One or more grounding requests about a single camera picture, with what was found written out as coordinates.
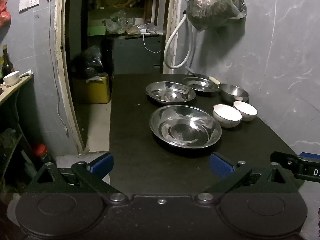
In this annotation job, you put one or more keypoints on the dark cabinet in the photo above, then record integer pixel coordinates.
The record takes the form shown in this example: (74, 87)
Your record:
(136, 55)

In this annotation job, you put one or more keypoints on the red mesh bag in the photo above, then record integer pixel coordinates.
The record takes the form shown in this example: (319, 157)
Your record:
(4, 16)

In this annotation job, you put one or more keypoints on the wooden shelf rack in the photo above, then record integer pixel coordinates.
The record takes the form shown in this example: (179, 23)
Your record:
(15, 88)

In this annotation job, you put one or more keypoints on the hanging clear plastic bag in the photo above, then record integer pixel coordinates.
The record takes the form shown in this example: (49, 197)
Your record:
(215, 7)

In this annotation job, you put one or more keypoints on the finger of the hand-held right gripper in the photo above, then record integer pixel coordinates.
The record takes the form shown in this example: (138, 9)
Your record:
(285, 160)
(310, 155)

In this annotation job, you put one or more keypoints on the white wall switch plate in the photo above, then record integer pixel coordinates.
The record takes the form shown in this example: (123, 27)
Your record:
(29, 2)

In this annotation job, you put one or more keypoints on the dark glass bottle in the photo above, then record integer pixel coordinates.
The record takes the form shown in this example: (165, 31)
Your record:
(6, 63)

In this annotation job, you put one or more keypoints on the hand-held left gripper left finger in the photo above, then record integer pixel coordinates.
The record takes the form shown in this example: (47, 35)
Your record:
(100, 164)

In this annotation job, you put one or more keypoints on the white ceramic bowl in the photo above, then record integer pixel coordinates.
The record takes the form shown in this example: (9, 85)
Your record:
(227, 115)
(245, 110)

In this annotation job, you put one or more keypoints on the red-capped dark bottle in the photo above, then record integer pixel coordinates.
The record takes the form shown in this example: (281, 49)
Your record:
(41, 152)

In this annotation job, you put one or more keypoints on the pile of clear plastic bags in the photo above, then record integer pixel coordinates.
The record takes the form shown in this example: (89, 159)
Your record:
(130, 26)

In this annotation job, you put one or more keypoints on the white squeeze tube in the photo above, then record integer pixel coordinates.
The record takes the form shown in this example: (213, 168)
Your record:
(26, 74)

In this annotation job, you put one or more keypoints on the steel bowl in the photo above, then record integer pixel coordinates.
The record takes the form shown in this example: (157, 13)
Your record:
(232, 91)

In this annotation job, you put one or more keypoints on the large steel basin front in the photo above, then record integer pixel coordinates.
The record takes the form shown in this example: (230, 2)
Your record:
(185, 127)

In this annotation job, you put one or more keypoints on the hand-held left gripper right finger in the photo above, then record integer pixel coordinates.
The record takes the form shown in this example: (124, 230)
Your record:
(221, 165)

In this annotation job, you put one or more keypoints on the black garbage bag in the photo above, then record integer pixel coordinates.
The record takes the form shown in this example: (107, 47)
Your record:
(86, 62)

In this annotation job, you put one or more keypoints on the white door frame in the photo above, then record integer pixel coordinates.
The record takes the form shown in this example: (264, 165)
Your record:
(60, 55)

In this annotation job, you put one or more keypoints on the white bowl on shelf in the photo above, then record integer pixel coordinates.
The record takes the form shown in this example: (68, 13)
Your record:
(11, 78)

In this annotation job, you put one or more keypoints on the small steel plate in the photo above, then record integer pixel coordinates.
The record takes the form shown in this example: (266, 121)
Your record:
(198, 83)

